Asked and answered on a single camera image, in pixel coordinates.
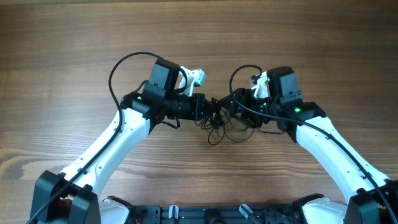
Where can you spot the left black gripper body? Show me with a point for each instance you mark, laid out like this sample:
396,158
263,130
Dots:
194,100

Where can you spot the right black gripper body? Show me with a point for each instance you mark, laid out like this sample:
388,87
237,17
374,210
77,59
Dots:
262,105

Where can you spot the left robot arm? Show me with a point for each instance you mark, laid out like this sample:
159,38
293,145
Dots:
72,195

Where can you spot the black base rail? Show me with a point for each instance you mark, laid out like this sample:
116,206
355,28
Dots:
267,214

